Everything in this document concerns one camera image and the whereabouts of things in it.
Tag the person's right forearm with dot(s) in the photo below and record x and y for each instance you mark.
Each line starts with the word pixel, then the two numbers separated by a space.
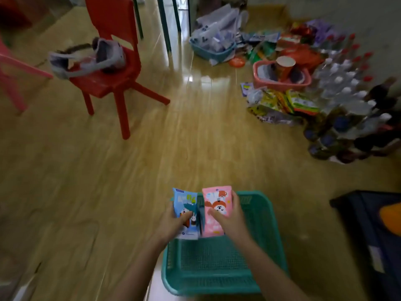
pixel 272 272

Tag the teal plastic basket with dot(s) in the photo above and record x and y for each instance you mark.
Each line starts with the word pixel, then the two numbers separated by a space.
pixel 219 263

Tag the group of dark drink bottles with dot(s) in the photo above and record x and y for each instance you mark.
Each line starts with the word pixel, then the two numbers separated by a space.
pixel 360 134

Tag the group of clear water bottles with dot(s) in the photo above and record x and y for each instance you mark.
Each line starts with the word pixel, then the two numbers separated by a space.
pixel 347 81

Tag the person's left thumb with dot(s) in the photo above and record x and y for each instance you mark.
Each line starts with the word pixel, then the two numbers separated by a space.
pixel 184 217

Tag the pink snack packet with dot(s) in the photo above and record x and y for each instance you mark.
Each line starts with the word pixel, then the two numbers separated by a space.
pixel 216 205

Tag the blue plastic basket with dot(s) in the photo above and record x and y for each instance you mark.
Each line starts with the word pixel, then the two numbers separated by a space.
pixel 213 53

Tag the person's left forearm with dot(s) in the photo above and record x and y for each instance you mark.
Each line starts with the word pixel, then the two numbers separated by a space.
pixel 137 272

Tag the person's right thumb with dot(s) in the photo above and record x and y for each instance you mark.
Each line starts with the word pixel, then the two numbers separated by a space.
pixel 216 215

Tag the grey headset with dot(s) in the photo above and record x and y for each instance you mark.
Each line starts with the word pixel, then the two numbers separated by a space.
pixel 90 59

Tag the orange object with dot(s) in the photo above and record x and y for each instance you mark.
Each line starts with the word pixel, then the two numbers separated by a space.
pixel 391 217

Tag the pink plastic chair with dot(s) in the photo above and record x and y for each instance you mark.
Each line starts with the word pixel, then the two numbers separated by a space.
pixel 14 75

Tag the person's left hand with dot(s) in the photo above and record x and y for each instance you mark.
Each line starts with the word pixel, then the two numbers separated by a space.
pixel 169 225

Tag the orange round lid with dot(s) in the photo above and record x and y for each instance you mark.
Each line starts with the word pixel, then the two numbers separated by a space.
pixel 236 62

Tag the paper cup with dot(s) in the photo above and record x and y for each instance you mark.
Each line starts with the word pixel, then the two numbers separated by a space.
pixel 284 67

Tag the green metal frame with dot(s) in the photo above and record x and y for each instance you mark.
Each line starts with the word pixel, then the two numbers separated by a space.
pixel 164 18

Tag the blue snack packet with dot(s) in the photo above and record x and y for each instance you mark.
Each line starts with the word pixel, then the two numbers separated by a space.
pixel 186 213

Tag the pink plastic basket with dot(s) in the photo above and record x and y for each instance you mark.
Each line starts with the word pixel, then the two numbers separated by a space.
pixel 282 81

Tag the pile of colourful snack packets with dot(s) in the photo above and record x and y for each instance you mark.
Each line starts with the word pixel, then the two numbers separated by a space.
pixel 282 103

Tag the pile of clear plastic bags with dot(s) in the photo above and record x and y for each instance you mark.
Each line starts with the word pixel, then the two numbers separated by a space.
pixel 217 26

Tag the person's right hand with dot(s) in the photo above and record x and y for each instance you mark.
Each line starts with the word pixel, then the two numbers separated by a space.
pixel 233 221

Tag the red plastic chair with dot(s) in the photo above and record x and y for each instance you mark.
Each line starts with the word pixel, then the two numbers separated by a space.
pixel 112 59

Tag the dark blue box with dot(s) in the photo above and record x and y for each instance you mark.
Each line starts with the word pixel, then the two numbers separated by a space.
pixel 376 241

